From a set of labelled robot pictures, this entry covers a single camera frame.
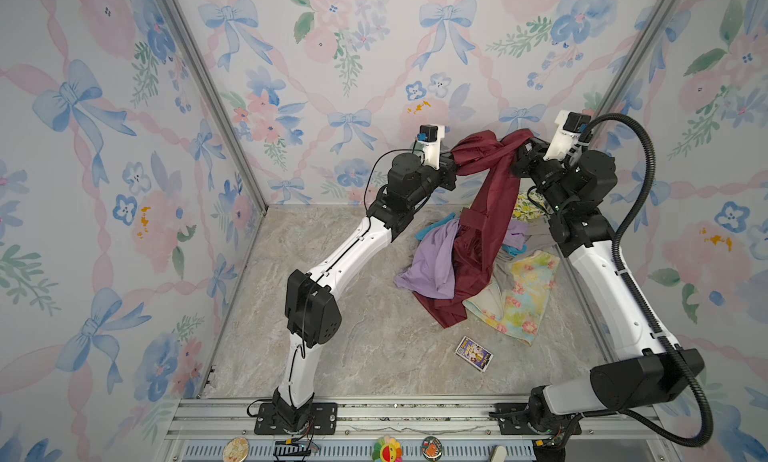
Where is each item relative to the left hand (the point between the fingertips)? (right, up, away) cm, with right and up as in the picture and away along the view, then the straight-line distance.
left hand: (466, 145), depth 68 cm
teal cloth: (-7, -20, +38) cm, 44 cm away
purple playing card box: (+6, -54, +15) cm, 56 cm away
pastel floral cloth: (+22, -42, +26) cm, 54 cm away
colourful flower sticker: (-18, -70, +1) cm, 72 cm away
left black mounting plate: (-34, -66, +6) cm, 75 cm away
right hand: (+10, +1, -5) cm, 11 cm away
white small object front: (+7, -70, -1) cm, 70 cm away
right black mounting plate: (+13, -65, +5) cm, 67 cm away
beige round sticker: (-53, -71, +1) cm, 89 cm away
